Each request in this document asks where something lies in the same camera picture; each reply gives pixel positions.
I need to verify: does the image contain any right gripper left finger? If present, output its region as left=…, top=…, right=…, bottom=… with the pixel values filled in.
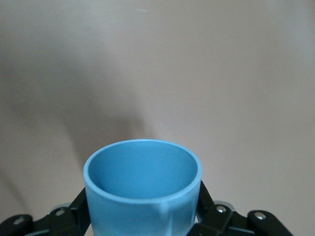
left=0, top=182, right=92, bottom=236

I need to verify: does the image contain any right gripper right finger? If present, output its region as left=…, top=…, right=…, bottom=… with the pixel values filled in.
left=189, top=180, right=294, bottom=236

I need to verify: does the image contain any light blue plastic cup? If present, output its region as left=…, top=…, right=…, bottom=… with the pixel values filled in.
left=83, top=139, right=204, bottom=236

